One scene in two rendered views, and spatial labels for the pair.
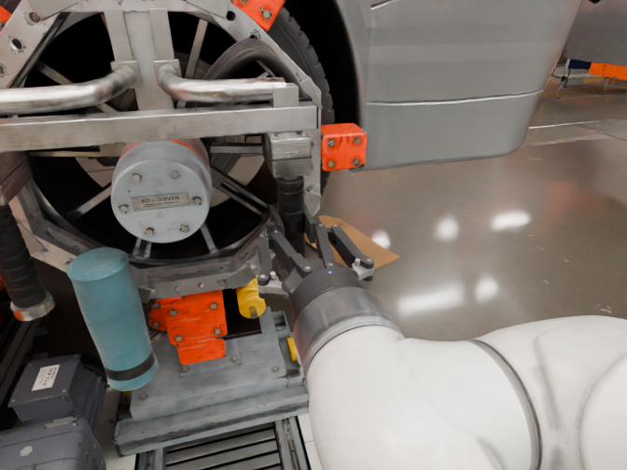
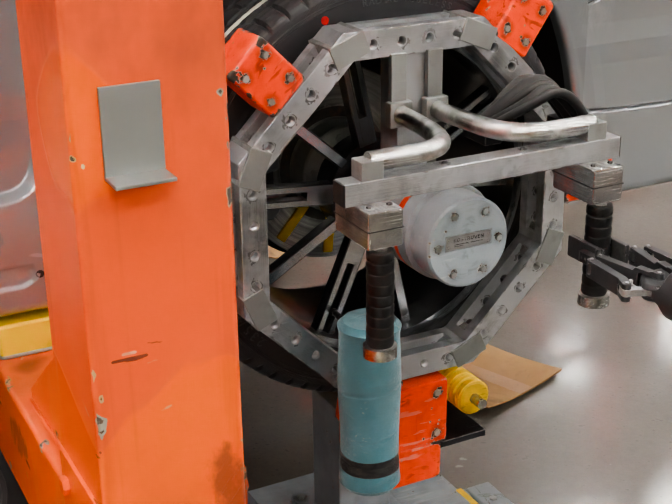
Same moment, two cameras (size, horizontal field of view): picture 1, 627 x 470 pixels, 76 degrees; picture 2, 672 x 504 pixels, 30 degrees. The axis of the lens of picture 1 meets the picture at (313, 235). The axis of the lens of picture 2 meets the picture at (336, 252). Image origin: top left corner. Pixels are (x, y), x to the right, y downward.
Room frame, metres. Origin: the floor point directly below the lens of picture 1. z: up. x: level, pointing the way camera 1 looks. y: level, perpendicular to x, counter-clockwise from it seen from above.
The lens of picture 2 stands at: (-1.00, 0.71, 1.47)
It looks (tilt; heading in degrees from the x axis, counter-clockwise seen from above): 22 degrees down; 348
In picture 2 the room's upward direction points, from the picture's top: 1 degrees counter-clockwise
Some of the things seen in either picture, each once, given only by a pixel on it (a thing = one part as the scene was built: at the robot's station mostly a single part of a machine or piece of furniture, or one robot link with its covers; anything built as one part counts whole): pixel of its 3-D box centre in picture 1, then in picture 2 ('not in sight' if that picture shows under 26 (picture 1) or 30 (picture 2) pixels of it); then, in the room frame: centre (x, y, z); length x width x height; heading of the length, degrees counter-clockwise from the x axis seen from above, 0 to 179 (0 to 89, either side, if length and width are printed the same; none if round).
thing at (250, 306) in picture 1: (245, 276); (433, 367); (0.80, 0.17, 0.51); 0.29 x 0.06 x 0.06; 15
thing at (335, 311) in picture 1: (346, 340); not in sight; (0.26, -0.03, 0.83); 0.09 x 0.06 x 0.09; 105
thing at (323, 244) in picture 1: (325, 255); (653, 268); (0.40, -0.01, 0.83); 0.11 x 0.01 x 0.04; 4
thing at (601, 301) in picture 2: (291, 224); (596, 251); (0.49, 0.03, 0.83); 0.04 x 0.04 x 0.16
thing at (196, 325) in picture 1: (197, 310); (389, 414); (0.71, 0.27, 0.48); 0.16 x 0.12 x 0.17; 15
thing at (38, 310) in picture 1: (12, 258); (380, 299); (0.40, 0.36, 0.83); 0.04 x 0.04 x 0.16
